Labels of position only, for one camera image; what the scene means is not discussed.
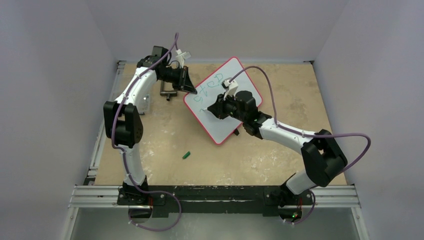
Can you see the clear plastic screw box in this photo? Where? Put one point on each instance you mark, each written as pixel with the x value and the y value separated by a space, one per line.
pixel 144 106

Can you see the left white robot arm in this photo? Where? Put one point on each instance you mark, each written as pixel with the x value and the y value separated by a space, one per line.
pixel 122 121

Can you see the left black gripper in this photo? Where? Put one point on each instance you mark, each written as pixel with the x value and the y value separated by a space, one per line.
pixel 184 82

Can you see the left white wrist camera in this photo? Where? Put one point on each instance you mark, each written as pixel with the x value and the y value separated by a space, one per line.
pixel 181 57

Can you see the dark metal bracket tool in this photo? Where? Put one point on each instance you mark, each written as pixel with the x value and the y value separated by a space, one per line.
pixel 168 94

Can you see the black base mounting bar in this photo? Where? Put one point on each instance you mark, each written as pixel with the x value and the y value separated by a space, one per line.
pixel 266 200

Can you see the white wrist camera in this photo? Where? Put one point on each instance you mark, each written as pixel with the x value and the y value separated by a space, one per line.
pixel 181 57
pixel 230 87

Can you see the pink framed whiteboard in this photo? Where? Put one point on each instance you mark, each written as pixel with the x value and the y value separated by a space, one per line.
pixel 207 92

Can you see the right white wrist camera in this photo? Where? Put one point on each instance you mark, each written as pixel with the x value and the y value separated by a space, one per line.
pixel 230 87

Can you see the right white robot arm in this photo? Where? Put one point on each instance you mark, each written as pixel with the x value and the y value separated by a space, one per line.
pixel 322 157

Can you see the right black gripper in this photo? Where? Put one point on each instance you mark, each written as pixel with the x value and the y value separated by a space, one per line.
pixel 222 108

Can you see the green marker cap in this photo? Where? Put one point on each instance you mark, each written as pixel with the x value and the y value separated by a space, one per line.
pixel 186 155

